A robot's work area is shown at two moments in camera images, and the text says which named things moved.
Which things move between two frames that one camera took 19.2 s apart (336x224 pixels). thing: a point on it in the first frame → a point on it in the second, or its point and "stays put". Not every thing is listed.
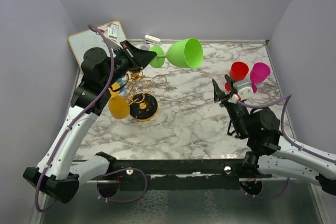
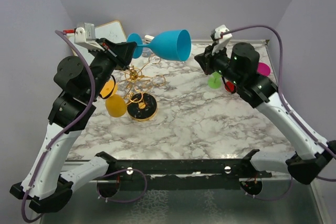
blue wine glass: (121, 84) → (174, 44)
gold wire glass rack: (143, 106) stays put
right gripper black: (218, 93) → (207, 59)
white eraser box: (153, 40) stays put
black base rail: (198, 174) stays put
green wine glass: (188, 53) → (214, 80)
